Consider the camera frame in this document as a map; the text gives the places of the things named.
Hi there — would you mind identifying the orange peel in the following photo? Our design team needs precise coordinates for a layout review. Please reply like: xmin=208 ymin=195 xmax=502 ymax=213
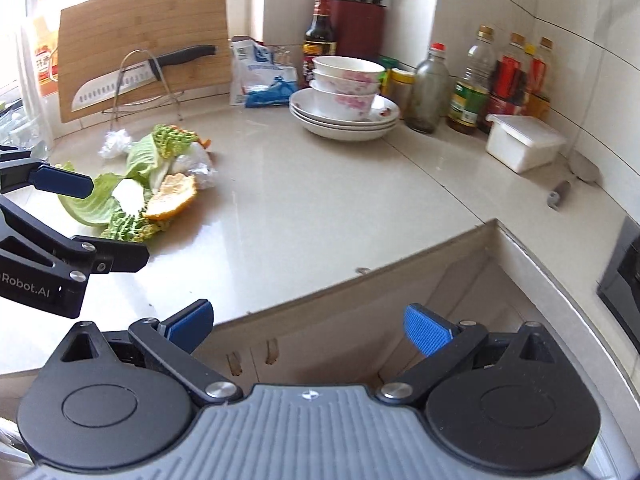
xmin=145 ymin=172 xmax=197 ymax=221

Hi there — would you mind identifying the white cabinet front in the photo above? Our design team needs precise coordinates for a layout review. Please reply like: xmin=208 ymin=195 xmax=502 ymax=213
xmin=207 ymin=222 xmax=501 ymax=396

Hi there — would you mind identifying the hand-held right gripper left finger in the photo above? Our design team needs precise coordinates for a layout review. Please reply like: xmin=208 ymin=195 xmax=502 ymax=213
xmin=42 ymin=299 xmax=246 ymax=408

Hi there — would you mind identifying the black handled kitchen knife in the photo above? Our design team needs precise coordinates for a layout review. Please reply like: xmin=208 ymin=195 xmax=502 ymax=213
xmin=71 ymin=45 xmax=218 ymax=112

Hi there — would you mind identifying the red label bottle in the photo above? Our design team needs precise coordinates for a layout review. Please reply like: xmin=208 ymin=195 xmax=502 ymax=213
xmin=482 ymin=32 xmax=528 ymax=133
xmin=525 ymin=37 xmax=556 ymax=121

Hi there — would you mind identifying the yellow cooking oil bottle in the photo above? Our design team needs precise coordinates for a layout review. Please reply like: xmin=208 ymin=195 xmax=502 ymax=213
xmin=30 ymin=0 xmax=61 ymax=98

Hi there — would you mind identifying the metal wire rack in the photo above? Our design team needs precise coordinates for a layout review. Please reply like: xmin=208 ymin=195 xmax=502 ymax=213
xmin=102 ymin=49 xmax=185 ymax=121

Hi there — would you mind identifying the white and blue plastic bag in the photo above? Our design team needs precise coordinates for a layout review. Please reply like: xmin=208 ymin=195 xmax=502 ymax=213
xmin=229 ymin=36 xmax=301 ymax=108

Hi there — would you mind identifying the red knife block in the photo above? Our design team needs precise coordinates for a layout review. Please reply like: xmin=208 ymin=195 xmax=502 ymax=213
xmin=327 ymin=0 xmax=388 ymax=63

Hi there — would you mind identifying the yellow lidded jar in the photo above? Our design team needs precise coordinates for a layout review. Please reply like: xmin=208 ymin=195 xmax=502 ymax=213
xmin=389 ymin=67 xmax=416 ymax=106

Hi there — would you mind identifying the large green cabbage leaf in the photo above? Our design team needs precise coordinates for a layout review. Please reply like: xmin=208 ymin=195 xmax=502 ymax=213
xmin=57 ymin=160 xmax=131 ymax=228

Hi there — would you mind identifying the black gas stove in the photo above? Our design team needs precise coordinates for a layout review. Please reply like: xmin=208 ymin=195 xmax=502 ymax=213
xmin=596 ymin=215 xmax=640 ymax=326

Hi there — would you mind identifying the green label oil bottle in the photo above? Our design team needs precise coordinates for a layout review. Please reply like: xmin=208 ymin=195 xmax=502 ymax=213
xmin=446 ymin=25 xmax=496 ymax=136

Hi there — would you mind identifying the dark soy sauce bottle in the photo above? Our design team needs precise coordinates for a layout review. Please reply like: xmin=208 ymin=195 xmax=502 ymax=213
xmin=301 ymin=0 xmax=337 ymax=88

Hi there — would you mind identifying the white floral bowl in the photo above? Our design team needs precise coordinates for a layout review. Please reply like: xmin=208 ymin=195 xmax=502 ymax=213
xmin=310 ymin=76 xmax=383 ymax=96
xmin=312 ymin=56 xmax=386 ymax=82
xmin=309 ymin=87 xmax=381 ymax=122

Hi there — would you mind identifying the metal skimmer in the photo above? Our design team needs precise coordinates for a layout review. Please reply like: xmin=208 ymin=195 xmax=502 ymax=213
xmin=546 ymin=152 xmax=601 ymax=211

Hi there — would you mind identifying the curly green cabbage piece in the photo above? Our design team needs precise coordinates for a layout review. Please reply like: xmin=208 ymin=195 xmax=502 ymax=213
xmin=152 ymin=124 xmax=198 ymax=153
xmin=100 ymin=207 xmax=166 ymax=243

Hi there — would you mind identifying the white plastic lidded box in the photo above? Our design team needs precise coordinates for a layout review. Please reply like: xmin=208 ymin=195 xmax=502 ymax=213
xmin=485 ymin=114 xmax=568 ymax=175

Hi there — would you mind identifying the clear plastic container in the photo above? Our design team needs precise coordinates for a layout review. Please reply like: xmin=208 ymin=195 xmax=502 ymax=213
xmin=0 ymin=100 xmax=53 ymax=158

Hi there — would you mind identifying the white floral plate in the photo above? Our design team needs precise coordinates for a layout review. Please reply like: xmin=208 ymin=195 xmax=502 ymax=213
xmin=289 ymin=87 xmax=402 ymax=127
xmin=300 ymin=124 xmax=396 ymax=142
xmin=292 ymin=114 xmax=400 ymax=134

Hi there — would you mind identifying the pale green cabbage leaf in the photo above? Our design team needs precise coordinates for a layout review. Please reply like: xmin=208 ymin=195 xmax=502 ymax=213
xmin=125 ymin=132 xmax=173 ymax=191

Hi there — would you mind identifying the clear plastic wrap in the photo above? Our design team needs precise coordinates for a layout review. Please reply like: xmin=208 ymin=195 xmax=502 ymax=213
xmin=170 ymin=145 xmax=219 ymax=191
xmin=99 ymin=129 xmax=133 ymax=158

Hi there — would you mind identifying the clear glass bottle red cap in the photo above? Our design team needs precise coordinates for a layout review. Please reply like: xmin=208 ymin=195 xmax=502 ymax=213
xmin=404 ymin=42 xmax=451 ymax=135

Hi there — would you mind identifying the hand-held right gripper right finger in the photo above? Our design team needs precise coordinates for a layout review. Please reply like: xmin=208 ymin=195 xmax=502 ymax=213
xmin=375 ymin=304 xmax=571 ymax=406

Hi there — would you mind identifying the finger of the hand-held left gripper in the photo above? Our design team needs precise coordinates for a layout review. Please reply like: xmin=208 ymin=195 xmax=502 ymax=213
xmin=0 ymin=146 xmax=94 ymax=199
xmin=0 ymin=195 xmax=150 ymax=284

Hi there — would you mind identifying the bamboo cutting board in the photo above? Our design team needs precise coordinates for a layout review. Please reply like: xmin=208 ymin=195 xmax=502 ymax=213
xmin=57 ymin=0 xmax=232 ymax=123

